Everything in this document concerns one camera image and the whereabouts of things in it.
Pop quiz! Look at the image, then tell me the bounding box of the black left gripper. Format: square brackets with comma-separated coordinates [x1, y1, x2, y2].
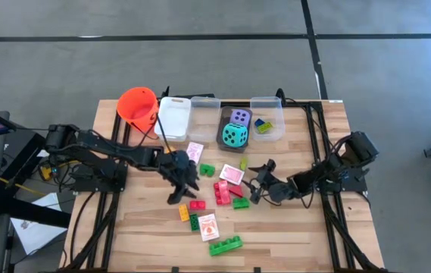
[158, 149, 201, 206]

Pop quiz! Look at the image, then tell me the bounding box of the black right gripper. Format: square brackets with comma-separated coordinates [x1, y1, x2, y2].
[248, 158, 300, 206]

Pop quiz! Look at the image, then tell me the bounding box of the yellow small brick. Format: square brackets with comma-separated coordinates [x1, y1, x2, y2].
[177, 203, 191, 223]

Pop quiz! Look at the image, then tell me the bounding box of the red wedge block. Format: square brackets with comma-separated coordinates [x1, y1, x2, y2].
[228, 184, 245, 199]

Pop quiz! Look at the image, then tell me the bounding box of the green two-stud chunky block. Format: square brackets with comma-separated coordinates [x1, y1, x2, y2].
[198, 162, 217, 177]
[232, 197, 251, 210]

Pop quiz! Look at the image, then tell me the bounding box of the playing card box red back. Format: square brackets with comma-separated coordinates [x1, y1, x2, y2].
[218, 163, 245, 187]

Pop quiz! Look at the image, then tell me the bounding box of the large red multi-stud block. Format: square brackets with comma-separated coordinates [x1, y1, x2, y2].
[213, 180, 232, 206]

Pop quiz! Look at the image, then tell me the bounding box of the playing card box red print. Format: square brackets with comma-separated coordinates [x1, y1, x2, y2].
[197, 213, 221, 243]

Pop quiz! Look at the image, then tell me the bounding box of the playing card box pink print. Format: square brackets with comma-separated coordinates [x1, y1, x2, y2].
[186, 141, 205, 165]

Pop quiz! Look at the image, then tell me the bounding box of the teal foam die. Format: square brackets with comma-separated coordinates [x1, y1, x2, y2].
[221, 121, 249, 148]

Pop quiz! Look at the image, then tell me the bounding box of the long green four-stud block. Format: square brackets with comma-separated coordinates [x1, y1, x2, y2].
[208, 235, 245, 257]

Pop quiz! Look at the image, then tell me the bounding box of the purple foam die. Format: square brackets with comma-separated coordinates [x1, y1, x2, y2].
[230, 108, 251, 128]

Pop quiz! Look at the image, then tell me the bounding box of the grey plastic bin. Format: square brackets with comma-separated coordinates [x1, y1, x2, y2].
[216, 105, 254, 153]

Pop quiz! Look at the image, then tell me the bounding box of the white plastic bin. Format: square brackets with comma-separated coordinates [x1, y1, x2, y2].
[153, 96, 192, 143]

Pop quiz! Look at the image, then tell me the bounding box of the clear plastic bin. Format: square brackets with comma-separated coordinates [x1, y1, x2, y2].
[249, 96, 286, 143]
[186, 96, 222, 143]

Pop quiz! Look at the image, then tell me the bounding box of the orange pumpkin bucket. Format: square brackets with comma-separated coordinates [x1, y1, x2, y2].
[116, 86, 161, 142]

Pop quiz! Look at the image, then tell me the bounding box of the yellow electronic device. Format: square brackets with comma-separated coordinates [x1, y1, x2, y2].
[39, 163, 60, 181]

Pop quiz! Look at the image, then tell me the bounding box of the white paper sheet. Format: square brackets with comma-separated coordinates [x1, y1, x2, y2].
[10, 192, 68, 256]

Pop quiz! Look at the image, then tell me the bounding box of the black side stand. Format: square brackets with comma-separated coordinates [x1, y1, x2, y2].
[0, 109, 73, 273]

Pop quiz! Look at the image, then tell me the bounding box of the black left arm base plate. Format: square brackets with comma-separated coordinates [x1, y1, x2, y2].
[71, 166, 128, 193]

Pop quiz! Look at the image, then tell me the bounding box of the black aluminium rig frame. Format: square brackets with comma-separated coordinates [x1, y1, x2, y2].
[58, 90, 390, 273]

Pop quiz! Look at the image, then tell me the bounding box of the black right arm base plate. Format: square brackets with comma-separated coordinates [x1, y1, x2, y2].
[311, 162, 368, 193]

